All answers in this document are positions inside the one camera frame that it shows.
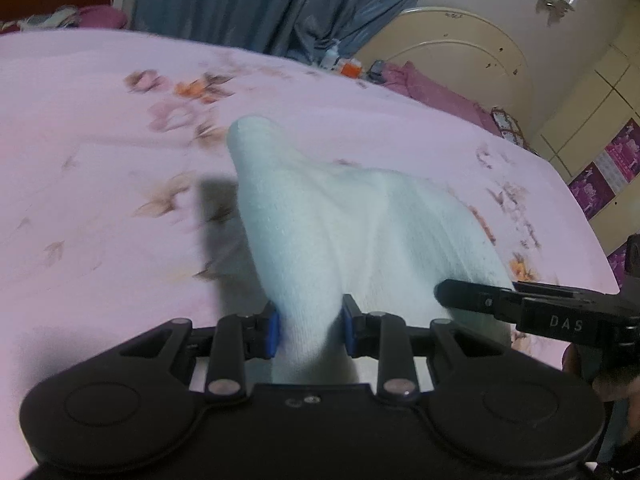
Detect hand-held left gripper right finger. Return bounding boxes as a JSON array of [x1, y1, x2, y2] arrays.
[[340, 294, 507, 403]]

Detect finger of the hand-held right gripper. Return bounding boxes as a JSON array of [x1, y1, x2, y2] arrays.
[[434, 279, 523, 332]]

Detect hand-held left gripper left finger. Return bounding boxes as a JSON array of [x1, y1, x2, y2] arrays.
[[119, 300, 281, 397]]

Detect small white garment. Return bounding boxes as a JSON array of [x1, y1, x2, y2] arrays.
[[220, 116, 518, 386]]

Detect person's right hand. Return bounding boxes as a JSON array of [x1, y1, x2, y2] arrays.
[[561, 344, 640, 403]]

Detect pink pillow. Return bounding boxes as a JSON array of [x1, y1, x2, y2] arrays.
[[382, 61, 503, 136]]

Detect pink floral blanket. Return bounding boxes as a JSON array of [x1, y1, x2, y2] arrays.
[[0, 27, 621, 480]]

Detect cream wardrobe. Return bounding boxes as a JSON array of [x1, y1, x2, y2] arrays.
[[530, 40, 640, 221]]

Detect cream headboard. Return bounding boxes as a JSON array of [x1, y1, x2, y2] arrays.
[[355, 7, 531, 131]]

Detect white bottle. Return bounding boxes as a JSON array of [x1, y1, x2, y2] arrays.
[[320, 40, 342, 69]]

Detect grey-blue curtain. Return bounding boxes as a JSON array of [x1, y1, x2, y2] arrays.
[[130, 0, 456, 63]]

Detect pink cloth pile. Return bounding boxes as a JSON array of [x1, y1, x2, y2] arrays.
[[75, 5, 128, 30]]

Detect crumpled patterned cloth pile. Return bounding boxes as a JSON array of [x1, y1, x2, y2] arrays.
[[20, 9, 78, 30]]

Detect purple wall poster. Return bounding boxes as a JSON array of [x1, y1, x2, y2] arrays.
[[567, 161, 617, 220], [604, 119, 640, 195]]

